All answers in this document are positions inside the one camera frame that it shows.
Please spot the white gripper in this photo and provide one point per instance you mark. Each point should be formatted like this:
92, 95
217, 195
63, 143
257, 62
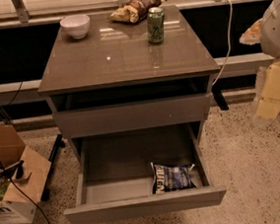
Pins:
277, 32

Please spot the blue chip bag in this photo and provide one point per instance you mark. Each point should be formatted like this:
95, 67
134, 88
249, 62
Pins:
168, 178

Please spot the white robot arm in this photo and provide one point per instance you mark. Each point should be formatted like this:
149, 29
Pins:
266, 32

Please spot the grey drawer cabinet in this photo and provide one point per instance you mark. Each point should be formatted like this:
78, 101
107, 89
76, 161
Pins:
116, 65

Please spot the brown chip bag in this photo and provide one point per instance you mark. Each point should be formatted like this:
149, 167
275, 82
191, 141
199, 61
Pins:
134, 11

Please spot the open grey middle drawer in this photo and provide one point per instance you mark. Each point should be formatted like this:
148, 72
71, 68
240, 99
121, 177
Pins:
116, 179

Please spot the closed grey top drawer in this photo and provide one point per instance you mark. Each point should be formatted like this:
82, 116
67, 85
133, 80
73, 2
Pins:
104, 120

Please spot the green soda can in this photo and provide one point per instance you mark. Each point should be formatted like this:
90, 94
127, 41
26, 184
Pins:
155, 24

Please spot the white bowl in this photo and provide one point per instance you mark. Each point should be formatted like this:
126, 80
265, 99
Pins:
76, 26

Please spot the black metal bar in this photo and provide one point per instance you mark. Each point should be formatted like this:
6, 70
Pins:
58, 143

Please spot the cardboard box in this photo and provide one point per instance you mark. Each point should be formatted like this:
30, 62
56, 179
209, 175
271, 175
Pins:
23, 173

